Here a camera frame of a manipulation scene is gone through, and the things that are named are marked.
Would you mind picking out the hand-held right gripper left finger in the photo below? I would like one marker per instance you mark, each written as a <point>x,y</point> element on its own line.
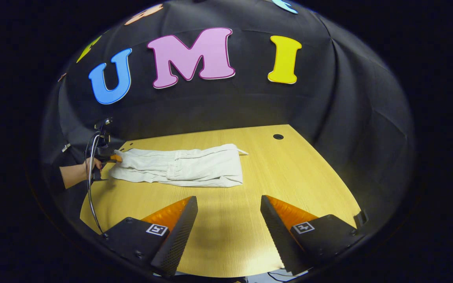
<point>177,239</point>

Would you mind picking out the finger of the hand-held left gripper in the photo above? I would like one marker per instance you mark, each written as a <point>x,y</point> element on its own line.
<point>116,158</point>

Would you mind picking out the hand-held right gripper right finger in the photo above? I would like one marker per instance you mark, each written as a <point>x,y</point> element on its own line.
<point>279,236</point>

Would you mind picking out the white jeans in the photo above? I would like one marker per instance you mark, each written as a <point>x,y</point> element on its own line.
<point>195,165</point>

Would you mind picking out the silver clip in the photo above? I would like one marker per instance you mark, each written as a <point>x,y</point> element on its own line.
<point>66,147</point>

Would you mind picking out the black backdrop cloth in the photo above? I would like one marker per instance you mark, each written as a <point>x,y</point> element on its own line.
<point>250,106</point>

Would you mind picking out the black table bracket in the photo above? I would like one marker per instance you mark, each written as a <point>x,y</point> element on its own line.
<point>361,219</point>

